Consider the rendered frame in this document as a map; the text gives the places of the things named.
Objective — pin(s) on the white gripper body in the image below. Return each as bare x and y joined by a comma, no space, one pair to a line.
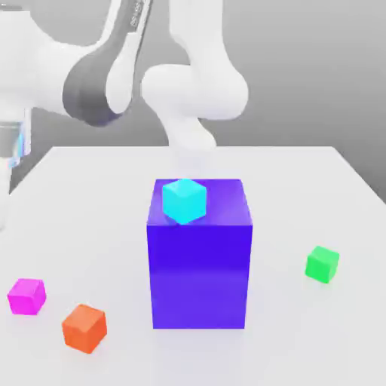
3,187

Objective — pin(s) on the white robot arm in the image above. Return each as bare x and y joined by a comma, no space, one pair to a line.
208,87

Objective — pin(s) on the small magenta cube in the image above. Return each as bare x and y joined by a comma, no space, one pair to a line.
26,297

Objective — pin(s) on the small orange cube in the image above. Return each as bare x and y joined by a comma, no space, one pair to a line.
84,328

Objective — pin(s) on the small cyan cube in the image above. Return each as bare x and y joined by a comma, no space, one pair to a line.
184,200

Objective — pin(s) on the small green cube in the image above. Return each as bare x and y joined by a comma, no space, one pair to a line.
321,265

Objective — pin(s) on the large purple box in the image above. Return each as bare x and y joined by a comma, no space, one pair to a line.
199,271

